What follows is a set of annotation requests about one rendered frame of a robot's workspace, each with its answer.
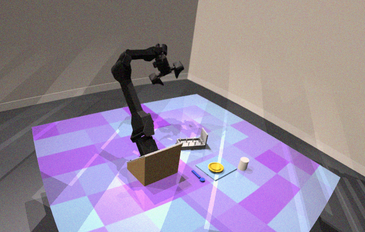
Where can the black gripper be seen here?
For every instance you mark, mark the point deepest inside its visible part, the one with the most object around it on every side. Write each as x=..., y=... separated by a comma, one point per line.
x=177, y=67

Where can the grey dish rack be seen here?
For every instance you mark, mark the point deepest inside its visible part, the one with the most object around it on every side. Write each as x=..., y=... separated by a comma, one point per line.
x=194, y=143

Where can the light blue flat square mat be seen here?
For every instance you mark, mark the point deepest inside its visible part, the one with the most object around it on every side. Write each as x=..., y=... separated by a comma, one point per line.
x=228, y=168

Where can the beige cylinder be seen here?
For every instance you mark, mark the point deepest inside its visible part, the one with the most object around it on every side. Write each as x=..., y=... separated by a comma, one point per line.
x=243, y=163

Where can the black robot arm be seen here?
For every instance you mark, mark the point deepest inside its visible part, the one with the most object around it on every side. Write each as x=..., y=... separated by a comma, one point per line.
x=142, y=122

